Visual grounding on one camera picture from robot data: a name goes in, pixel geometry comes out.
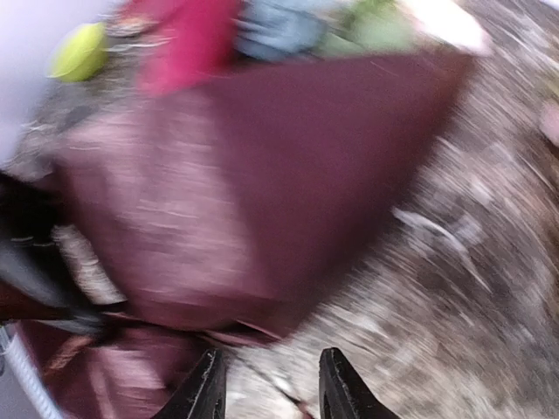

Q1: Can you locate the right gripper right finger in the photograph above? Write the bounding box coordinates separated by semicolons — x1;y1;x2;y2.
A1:
319;347;397;419

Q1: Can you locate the red wrapping paper sheet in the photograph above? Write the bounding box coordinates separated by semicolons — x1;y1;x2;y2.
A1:
24;49;473;418

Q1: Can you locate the pink fake rose bunch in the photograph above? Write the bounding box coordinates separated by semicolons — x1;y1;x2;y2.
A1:
314;1;493;57

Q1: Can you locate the green plastic bowl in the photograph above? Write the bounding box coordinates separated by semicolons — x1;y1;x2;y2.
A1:
45;22;108;83

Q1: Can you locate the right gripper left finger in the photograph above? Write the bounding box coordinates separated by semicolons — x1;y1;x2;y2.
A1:
153;349;226;419

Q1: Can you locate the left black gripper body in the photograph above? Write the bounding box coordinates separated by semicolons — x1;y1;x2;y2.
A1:
1;172;106;336

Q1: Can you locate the white cable duct strip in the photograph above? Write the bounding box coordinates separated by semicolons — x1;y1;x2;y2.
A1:
1;326;63;419

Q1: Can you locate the red embroidered round pouch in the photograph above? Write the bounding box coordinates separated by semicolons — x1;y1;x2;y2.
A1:
107;0;242;95

